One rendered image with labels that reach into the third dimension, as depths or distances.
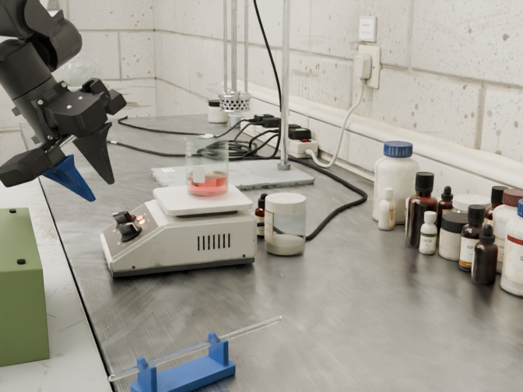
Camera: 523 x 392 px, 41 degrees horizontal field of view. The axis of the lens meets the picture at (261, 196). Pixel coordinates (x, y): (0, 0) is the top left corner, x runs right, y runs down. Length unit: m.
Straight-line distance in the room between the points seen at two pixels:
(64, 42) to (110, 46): 2.49
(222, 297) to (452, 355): 0.28
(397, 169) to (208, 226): 0.36
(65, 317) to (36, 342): 0.10
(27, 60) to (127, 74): 2.57
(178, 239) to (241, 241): 0.09
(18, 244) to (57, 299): 0.13
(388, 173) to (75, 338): 0.59
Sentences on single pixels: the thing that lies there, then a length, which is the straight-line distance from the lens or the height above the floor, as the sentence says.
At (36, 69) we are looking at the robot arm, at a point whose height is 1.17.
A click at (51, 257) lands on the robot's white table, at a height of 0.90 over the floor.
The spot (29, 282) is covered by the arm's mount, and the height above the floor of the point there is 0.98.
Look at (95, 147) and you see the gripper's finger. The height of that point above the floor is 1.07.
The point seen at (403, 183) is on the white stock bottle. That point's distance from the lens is 1.16.
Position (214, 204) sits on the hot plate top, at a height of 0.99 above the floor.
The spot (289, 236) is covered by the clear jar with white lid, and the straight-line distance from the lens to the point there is 1.00.
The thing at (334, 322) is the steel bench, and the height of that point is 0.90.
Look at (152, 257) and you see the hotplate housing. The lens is 0.93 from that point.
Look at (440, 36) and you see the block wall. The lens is 1.33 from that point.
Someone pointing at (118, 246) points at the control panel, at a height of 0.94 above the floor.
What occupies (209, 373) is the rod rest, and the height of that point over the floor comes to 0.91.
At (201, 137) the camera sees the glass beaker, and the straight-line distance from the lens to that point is 1.01.
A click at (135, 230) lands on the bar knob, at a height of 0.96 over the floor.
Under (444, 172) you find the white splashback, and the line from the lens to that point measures 1.25.
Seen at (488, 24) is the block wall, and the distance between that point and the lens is 1.23.
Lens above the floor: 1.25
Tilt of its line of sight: 15 degrees down
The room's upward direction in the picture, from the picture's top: straight up
